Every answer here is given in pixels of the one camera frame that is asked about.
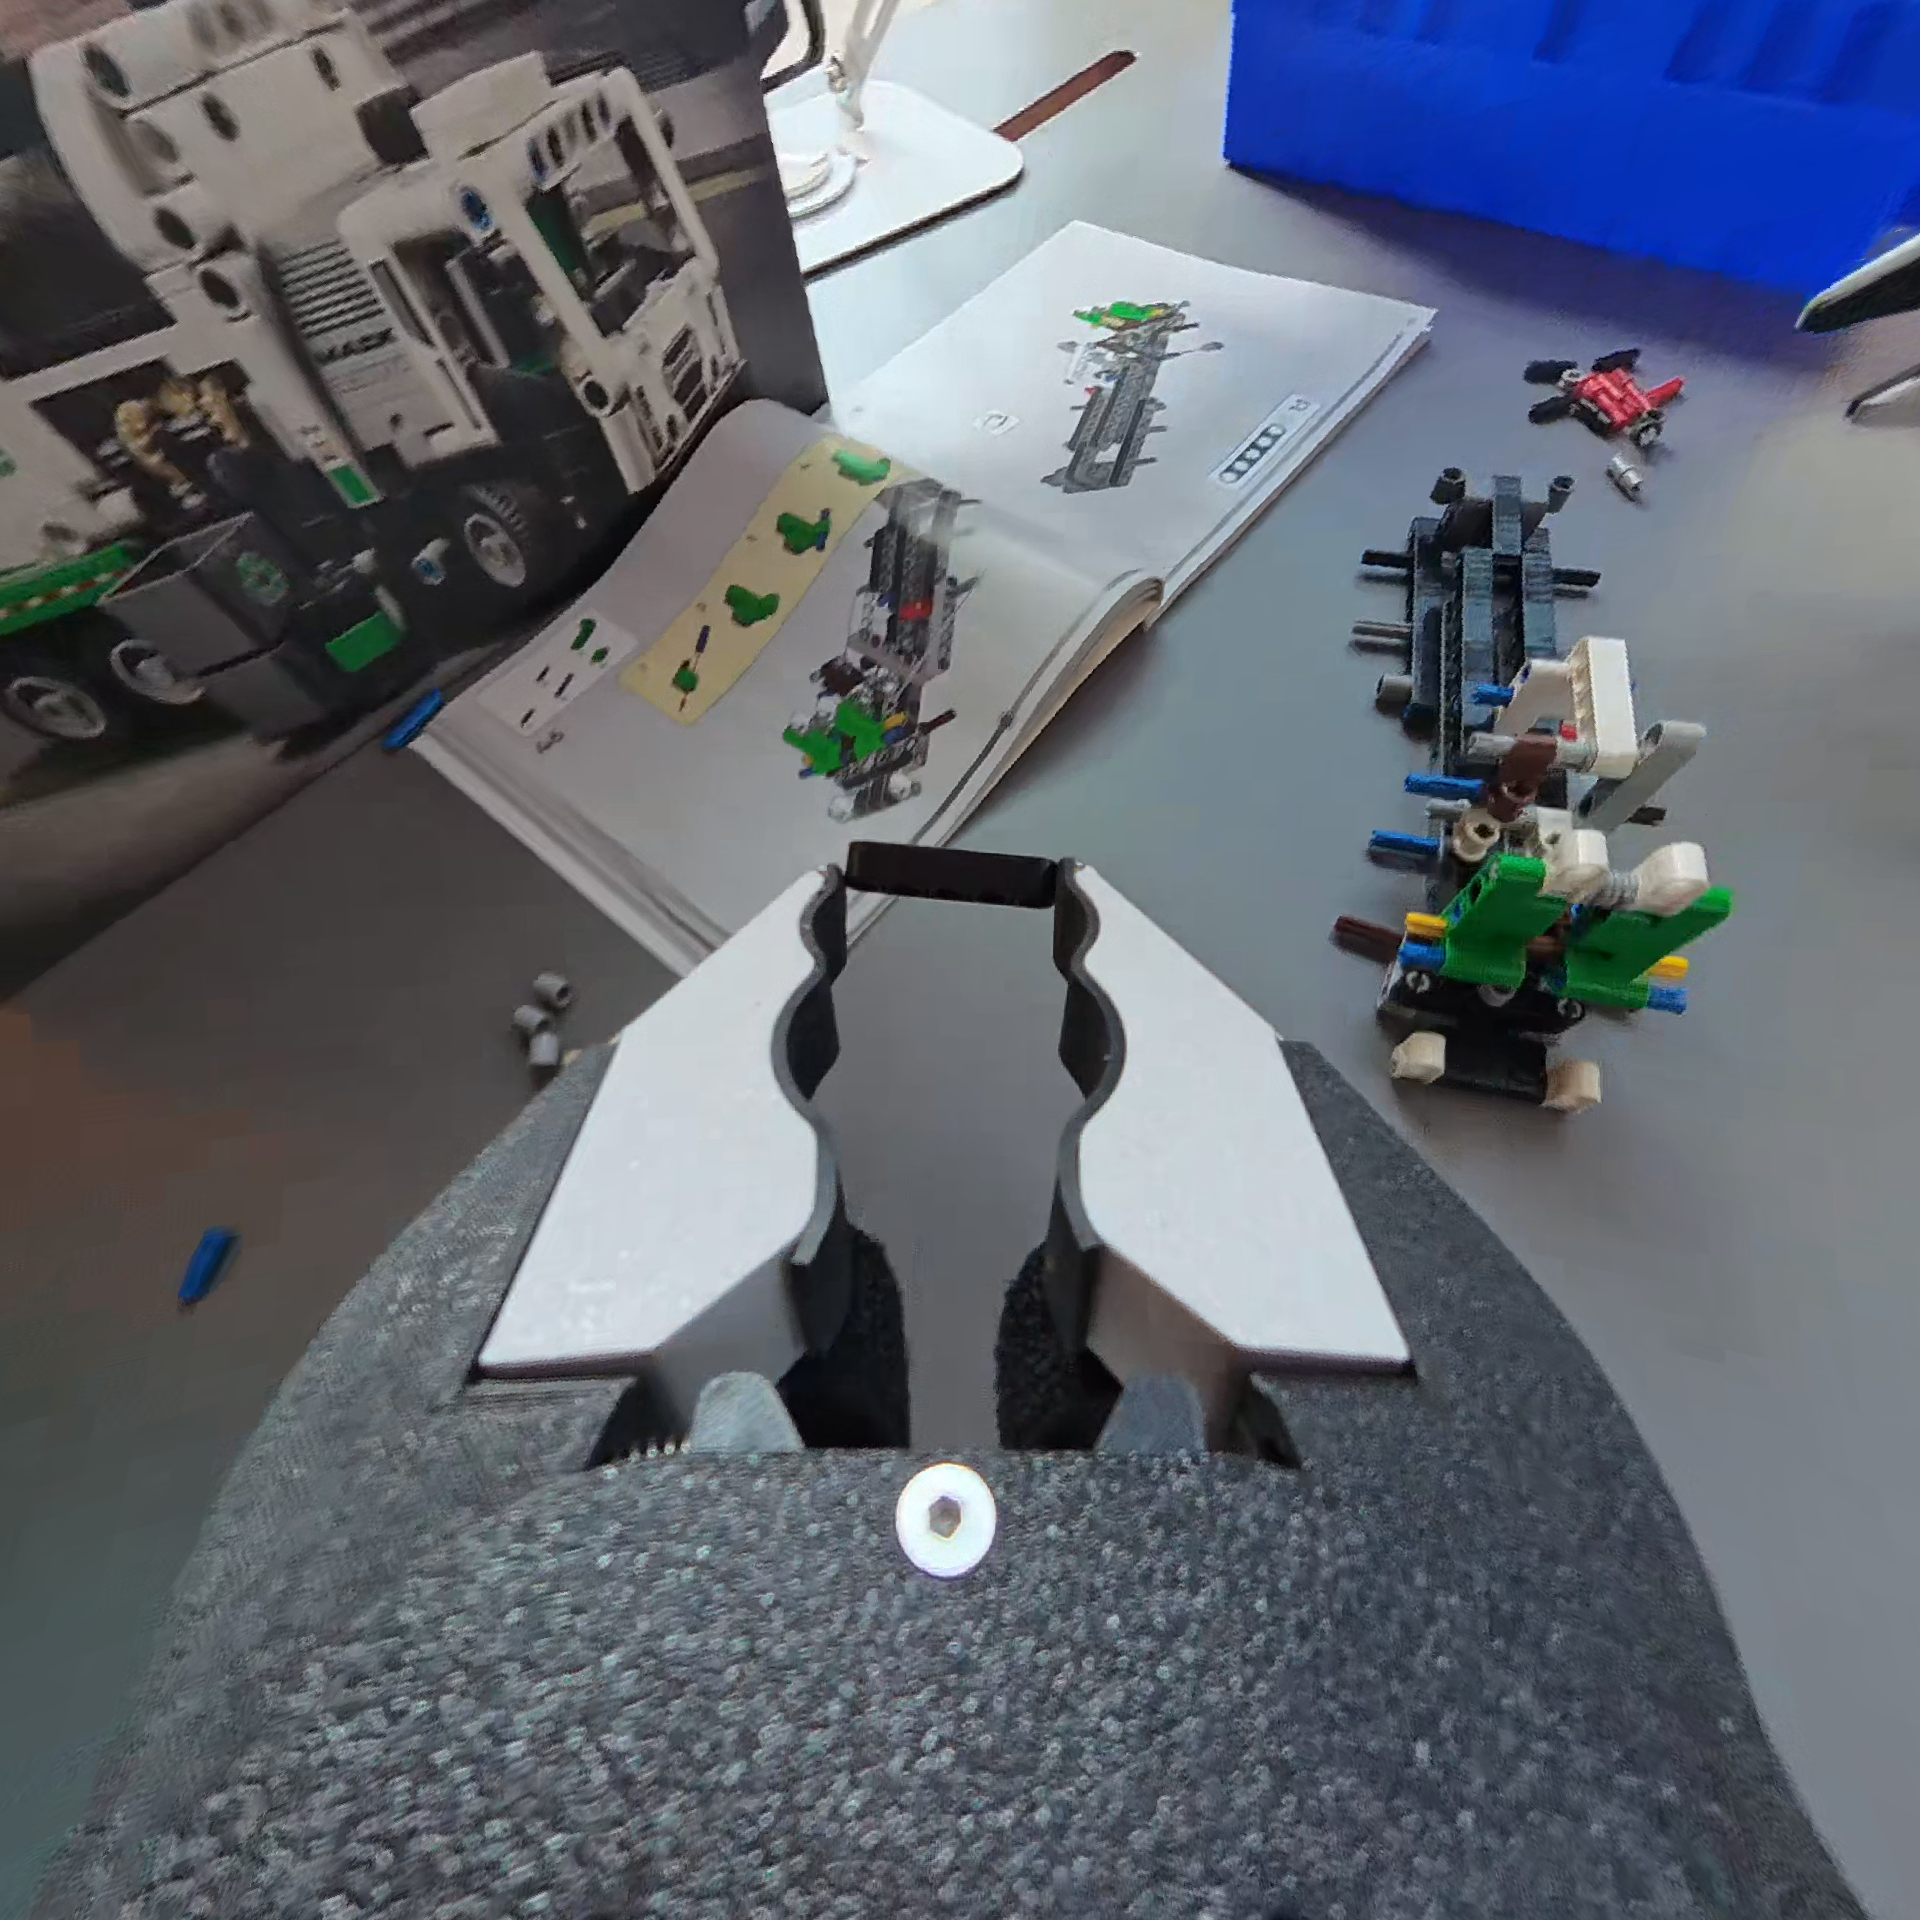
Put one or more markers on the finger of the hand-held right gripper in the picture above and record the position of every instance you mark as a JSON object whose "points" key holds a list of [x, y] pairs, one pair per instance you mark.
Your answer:
{"points": [[1875, 277]]}

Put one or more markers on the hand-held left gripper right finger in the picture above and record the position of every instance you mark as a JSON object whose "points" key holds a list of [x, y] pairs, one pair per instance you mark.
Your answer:
{"points": [[1230, 1186]]}

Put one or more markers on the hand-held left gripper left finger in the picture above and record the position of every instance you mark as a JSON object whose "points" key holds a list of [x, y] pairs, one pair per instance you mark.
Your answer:
{"points": [[662, 1186]]}

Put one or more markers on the black lego beam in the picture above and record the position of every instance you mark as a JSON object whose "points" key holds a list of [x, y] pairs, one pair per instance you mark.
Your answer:
{"points": [[955, 878]]}

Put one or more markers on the green lego connector piece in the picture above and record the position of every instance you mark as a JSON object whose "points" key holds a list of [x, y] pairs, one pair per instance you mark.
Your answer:
{"points": [[1642, 938]]}

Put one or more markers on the lego truck chassis model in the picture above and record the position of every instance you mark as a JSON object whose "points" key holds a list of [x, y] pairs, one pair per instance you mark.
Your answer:
{"points": [[1590, 706]]}

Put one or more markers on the blue lego pin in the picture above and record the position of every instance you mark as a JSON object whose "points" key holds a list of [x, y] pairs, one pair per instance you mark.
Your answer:
{"points": [[206, 1266], [413, 722]]}

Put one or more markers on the open lego instruction booklet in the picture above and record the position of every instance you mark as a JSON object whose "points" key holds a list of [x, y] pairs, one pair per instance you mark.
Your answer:
{"points": [[974, 359]]}

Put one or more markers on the black lego set box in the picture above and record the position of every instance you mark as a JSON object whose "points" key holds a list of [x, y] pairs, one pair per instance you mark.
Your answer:
{"points": [[375, 300]]}

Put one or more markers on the pile of red black pins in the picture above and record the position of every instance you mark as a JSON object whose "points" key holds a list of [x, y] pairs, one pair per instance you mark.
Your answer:
{"points": [[1605, 394]]}

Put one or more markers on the blue plastic bin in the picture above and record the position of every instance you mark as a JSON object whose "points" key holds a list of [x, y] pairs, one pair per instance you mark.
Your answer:
{"points": [[1500, 90]]}

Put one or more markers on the brown tape strip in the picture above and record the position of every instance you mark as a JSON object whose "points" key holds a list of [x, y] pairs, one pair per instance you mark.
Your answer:
{"points": [[1067, 93]]}

